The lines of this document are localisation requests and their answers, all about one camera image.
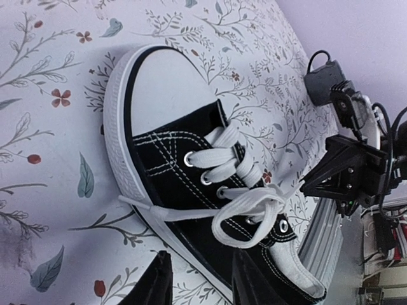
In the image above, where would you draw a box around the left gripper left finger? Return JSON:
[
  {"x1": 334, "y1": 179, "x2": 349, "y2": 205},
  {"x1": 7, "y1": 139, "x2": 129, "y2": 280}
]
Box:
[{"x1": 118, "y1": 250, "x2": 173, "y2": 305}]

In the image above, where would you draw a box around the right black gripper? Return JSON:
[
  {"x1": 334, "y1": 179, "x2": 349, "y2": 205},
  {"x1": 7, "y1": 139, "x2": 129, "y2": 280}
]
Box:
[{"x1": 300, "y1": 121, "x2": 406, "y2": 208}]

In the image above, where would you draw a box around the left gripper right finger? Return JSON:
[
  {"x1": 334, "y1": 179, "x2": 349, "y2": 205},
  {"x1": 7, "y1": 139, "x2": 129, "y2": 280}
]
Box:
[{"x1": 231, "y1": 249, "x2": 305, "y2": 304}]

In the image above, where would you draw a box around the black white canvas sneaker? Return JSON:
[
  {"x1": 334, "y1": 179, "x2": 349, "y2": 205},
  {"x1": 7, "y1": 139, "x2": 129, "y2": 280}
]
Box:
[{"x1": 104, "y1": 45, "x2": 327, "y2": 304}]

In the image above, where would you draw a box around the grey metal mug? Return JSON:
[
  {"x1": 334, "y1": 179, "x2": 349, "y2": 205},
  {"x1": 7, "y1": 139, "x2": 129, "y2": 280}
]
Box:
[{"x1": 303, "y1": 50, "x2": 345, "y2": 107}]

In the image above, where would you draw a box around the floral patterned table mat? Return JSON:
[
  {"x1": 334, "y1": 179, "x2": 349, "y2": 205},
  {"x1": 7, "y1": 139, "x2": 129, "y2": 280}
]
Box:
[{"x1": 1, "y1": 1, "x2": 337, "y2": 304}]

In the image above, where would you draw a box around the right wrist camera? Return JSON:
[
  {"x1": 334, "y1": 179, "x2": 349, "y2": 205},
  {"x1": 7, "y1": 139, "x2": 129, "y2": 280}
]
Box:
[{"x1": 329, "y1": 81, "x2": 381, "y2": 149}]

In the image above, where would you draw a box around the right black looped cable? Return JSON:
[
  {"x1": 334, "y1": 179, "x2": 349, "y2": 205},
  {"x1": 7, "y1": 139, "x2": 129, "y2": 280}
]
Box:
[{"x1": 370, "y1": 101, "x2": 407, "y2": 223}]

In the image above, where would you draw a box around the front aluminium rail frame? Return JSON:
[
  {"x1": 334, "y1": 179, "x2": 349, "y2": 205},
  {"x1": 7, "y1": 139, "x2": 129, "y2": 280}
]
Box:
[{"x1": 298, "y1": 198, "x2": 343, "y2": 288}]

